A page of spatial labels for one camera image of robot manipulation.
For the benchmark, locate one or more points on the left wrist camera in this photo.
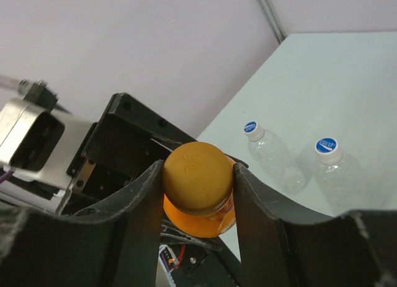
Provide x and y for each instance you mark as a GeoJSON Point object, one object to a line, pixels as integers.
{"type": "Point", "coordinates": [40, 144]}

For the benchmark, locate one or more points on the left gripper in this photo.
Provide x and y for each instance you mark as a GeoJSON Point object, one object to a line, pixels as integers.
{"type": "Point", "coordinates": [116, 150]}

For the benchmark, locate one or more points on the left aluminium frame post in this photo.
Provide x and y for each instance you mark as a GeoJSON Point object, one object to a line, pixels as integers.
{"type": "Point", "coordinates": [272, 17]}

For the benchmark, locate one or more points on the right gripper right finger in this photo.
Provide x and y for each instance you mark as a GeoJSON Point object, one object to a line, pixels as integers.
{"type": "Point", "coordinates": [283, 243]}

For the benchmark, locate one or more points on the clear bottle blue cap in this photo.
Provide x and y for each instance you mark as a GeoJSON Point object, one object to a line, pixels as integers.
{"type": "Point", "coordinates": [274, 158]}
{"type": "Point", "coordinates": [338, 176]}

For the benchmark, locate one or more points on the orange bottle cap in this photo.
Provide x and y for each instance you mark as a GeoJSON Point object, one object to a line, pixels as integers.
{"type": "Point", "coordinates": [197, 178]}

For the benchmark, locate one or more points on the orange bottle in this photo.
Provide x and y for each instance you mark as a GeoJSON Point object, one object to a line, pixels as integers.
{"type": "Point", "coordinates": [202, 226]}

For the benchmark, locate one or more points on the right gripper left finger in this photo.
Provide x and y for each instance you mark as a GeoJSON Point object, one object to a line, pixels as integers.
{"type": "Point", "coordinates": [114, 242]}

